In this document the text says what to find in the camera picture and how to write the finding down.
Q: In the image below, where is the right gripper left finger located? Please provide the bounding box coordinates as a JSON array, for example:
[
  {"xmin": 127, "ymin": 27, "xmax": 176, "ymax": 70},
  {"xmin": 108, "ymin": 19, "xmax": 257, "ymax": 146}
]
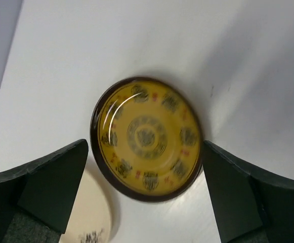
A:
[{"xmin": 0, "ymin": 139, "xmax": 89, "ymax": 242}]

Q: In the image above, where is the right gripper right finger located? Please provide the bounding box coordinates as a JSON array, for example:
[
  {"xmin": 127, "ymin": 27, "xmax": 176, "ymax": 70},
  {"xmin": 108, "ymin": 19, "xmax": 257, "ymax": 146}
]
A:
[{"xmin": 202, "ymin": 141, "xmax": 294, "ymax": 242}]

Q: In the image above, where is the cream plate with black patch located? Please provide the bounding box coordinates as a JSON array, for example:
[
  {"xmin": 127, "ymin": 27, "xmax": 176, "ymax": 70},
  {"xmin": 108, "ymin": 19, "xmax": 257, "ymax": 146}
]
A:
[{"xmin": 59, "ymin": 163, "xmax": 117, "ymax": 242}]

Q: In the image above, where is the yellow patterned plate brown rim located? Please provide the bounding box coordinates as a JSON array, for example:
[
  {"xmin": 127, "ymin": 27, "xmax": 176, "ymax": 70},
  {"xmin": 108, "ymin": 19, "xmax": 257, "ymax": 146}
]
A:
[{"xmin": 90, "ymin": 76, "xmax": 203, "ymax": 203}]

